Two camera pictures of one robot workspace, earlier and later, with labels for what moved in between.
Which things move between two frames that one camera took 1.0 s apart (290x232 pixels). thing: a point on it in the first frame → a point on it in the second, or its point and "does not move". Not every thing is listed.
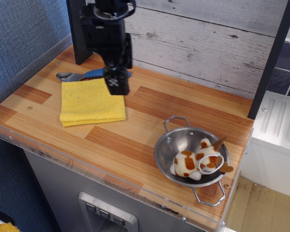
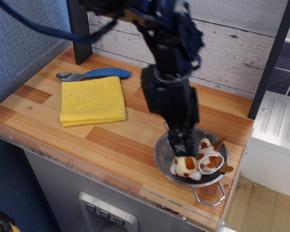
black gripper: x=106 y=35 → x=172 y=97
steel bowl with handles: x=179 y=136 does not move
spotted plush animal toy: x=207 y=160 does not move
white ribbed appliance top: x=277 y=121 does not move
